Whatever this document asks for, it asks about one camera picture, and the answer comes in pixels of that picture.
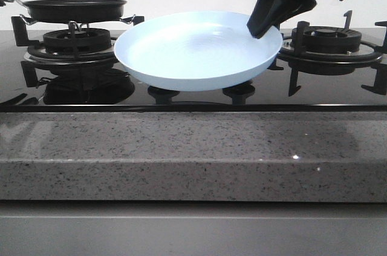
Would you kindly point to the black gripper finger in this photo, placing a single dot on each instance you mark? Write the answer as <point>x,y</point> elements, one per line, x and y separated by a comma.
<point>297,6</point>

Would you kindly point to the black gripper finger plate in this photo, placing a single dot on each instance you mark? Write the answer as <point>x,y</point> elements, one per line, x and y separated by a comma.
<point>265,14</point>

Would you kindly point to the black frying pan green handle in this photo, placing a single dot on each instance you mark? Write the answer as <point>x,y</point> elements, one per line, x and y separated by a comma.
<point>80,11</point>

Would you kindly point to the light blue plate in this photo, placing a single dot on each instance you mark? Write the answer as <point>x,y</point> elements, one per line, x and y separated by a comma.
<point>196,51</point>

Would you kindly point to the right black gas burner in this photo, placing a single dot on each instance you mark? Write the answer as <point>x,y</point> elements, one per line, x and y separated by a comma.
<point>328,50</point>

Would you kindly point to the black gas burner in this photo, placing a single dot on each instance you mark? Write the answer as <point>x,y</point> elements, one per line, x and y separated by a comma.
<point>61,48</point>
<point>328,50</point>

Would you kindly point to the right black pan support grate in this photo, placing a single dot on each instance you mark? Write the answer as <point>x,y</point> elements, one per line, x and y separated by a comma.
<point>379,86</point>

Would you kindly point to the black pan support grate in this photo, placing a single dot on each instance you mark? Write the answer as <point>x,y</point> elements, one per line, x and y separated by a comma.
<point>21,35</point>
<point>379,86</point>

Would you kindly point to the left black pan support grate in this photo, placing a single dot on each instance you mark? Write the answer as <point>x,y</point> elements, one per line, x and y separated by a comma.
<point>21,35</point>

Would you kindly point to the black glass gas cooktop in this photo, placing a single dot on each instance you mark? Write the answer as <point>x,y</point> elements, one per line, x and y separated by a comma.
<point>287,86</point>

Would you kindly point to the left black gas burner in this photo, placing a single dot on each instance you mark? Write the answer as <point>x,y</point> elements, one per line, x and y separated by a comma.
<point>61,48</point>

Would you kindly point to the grey cabinet drawer front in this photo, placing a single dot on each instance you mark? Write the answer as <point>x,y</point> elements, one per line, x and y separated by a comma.
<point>191,228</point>

